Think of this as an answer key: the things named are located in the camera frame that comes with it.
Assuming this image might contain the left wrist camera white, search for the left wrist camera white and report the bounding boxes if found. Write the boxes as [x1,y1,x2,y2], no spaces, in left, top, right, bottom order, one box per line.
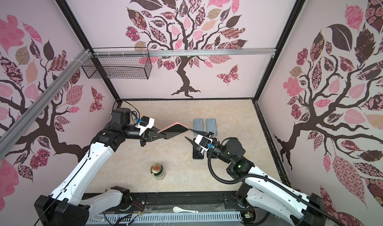
[136,116,155,136]

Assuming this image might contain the aluminium rail wall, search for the aluminium rail wall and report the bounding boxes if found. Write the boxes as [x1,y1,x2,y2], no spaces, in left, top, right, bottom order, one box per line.
[93,47,276,57]
[1,49,91,159]

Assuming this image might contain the thin black camera cable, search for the thin black camera cable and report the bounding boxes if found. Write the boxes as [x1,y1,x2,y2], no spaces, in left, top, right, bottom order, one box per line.
[112,98,141,120]

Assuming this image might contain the white slotted cable duct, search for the white slotted cable duct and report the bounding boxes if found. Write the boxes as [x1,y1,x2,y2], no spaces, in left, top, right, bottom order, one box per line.
[86,212,242,226]

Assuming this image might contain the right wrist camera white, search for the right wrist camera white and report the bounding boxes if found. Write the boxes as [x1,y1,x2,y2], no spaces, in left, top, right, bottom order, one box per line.
[194,135,213,155]

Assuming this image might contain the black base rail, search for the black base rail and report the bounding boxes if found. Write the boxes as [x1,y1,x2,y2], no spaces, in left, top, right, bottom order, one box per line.
[80,189,306,226]

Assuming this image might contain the pink phone case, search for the pink phone case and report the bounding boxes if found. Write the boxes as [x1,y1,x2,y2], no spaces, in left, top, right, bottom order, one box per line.
[159,122,189,134]

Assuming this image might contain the black corrugated cable conduit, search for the black corrugated cable conduit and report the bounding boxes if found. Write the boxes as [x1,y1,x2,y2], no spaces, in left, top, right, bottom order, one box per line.
[207,137,346,226]

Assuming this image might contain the light blue phone case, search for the light blue phone case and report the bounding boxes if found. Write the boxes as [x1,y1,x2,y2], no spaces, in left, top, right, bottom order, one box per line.
[205,118,217,136]
[193,118,204,132]

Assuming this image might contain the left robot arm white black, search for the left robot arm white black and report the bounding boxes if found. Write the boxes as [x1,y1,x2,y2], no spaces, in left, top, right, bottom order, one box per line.
[35,108,170,226]

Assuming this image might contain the black smartphone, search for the black smartphone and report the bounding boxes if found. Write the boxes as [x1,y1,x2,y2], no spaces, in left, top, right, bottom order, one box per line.
[160,124,189,140]
[192,146,204,160]

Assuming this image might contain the black wire basket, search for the black wire basket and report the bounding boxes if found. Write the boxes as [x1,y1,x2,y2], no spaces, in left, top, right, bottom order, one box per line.
[82,46,152,80]

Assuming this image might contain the aluminium rail left wall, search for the aluminium rail left wall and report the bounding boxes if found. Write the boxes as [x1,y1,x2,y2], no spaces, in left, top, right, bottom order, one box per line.
[1,49,91,159]

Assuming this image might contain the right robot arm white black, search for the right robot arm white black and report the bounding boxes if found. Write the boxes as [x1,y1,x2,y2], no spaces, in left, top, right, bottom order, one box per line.
[188,131,327,226]

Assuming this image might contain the white plastic spoon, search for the white plastic spoon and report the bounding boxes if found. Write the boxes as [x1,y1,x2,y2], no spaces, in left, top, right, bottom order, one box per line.
[173,206,199,214]

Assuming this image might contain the green beverage can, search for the green beverage can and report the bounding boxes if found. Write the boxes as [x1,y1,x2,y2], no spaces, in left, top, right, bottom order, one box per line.
[151,163,165,180]

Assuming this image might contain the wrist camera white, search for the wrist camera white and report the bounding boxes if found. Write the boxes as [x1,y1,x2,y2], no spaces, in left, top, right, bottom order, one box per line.
[136,116,155,136]
[194,135,213,155]

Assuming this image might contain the aluminium rail back wall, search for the aluminium rail back wall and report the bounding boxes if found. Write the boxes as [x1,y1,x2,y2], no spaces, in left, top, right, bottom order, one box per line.
[93,47,276,57]

